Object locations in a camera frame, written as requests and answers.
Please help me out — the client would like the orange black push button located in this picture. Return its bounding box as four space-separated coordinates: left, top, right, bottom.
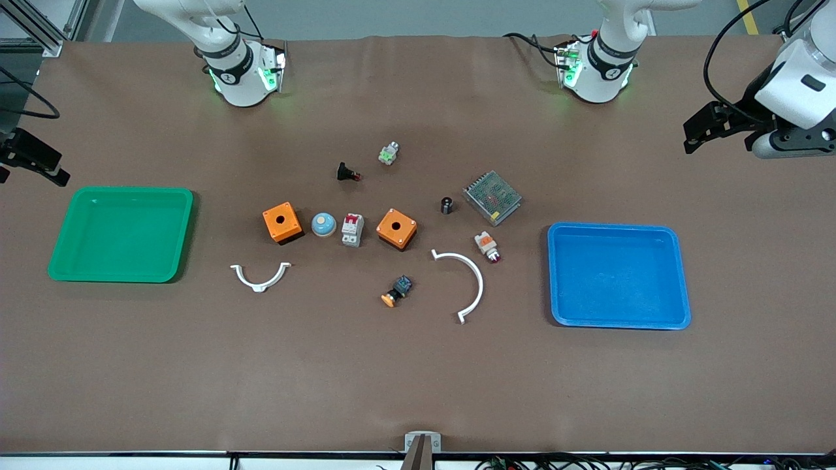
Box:
381 275 413 309

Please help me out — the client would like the small white curved clip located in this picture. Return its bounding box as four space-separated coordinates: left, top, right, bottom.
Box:
230 262 292 294

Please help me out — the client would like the blue plastic tray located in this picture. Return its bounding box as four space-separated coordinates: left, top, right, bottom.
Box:
547 222 692 330

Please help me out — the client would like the black left base cable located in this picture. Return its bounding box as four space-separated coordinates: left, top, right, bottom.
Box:
502 31 598 69

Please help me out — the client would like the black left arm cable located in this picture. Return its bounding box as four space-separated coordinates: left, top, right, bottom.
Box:
703 0 814 115

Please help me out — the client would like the metal mesh power supply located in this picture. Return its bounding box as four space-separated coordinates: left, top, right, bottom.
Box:
462 170 523 227

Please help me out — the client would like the orange white red indicator lamp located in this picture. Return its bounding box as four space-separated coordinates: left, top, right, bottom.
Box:
474 230 503 264

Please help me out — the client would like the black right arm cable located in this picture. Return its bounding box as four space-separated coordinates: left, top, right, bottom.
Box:
0 64 61 121

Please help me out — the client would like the black right base cable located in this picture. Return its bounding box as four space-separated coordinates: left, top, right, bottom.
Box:
219 0 265 41

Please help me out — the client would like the aluminium frame profile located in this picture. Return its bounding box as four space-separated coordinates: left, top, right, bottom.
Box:
0 0 89 58

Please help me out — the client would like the large white curved clip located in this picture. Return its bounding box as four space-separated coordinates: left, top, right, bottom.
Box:
430 249 485 325

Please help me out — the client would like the white red circuit breaker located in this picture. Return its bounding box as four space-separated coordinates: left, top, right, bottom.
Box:
340 212 365 248

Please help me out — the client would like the black base cable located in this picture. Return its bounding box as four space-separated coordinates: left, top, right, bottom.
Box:
502 31 598 69
219 0 265 41

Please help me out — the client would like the orange button enclosure box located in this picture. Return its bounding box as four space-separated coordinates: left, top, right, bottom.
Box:
262 202 305 246
376 208 419 252

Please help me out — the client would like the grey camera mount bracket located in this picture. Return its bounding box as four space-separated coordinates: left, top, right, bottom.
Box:
400 431 443 470

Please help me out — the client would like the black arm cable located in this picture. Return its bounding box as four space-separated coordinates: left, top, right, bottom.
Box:
703 0 814 115
0 64 61 121

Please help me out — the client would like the green plastic tray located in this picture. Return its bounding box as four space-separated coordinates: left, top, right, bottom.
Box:
48 187 195 284

